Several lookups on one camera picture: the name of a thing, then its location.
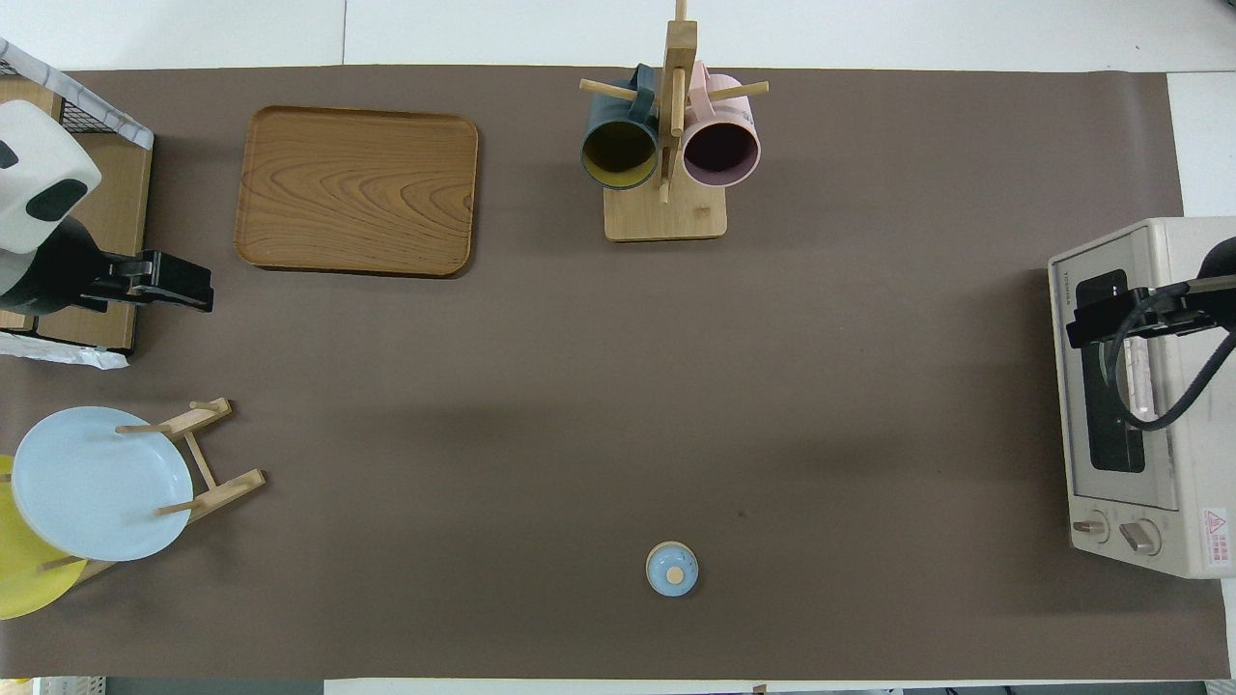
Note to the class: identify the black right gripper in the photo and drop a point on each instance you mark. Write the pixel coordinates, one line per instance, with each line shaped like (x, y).
(1173, 307)

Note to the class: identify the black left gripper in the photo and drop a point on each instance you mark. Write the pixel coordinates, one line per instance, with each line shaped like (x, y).
(116, 280)

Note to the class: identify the glass oven door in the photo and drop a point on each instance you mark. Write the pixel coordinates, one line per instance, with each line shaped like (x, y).
(1164, 454)

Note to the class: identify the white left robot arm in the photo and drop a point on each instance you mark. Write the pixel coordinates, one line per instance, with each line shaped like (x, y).
(34, 174)

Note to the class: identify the beige toaster oven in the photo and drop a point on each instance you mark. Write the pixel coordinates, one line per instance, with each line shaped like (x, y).
(1197, 434)

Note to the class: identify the beige oven knob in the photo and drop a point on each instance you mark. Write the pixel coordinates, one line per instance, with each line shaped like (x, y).
(1141, 537)
(1091, 527)

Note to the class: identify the wooden shelf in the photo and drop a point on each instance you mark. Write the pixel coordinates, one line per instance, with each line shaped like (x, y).
(121, 203)

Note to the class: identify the wooden box with mesh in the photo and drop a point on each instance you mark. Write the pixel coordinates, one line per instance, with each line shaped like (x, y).
(97, 124)

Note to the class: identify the wooden serving tray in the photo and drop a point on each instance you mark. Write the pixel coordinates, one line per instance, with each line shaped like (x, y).
(357, 190)

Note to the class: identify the wooden plate rack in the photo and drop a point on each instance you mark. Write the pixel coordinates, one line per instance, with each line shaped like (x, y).
(224, 487)

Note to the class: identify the light blue plate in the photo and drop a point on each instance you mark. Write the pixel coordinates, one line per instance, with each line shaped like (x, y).
(97, 483)

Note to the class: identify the yellow plate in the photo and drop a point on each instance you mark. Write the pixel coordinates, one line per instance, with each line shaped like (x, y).
(24, 579)

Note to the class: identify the pink mug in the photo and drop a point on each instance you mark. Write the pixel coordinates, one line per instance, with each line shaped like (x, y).
(722, 150)

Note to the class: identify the wooden mug tree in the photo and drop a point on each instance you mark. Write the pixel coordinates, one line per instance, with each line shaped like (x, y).
(666, 217)

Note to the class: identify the brown table mat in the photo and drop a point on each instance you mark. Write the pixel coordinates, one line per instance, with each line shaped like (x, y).
(618, 405)

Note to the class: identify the dark blue mug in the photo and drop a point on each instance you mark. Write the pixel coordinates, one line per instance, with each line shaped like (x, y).
(618, 154)

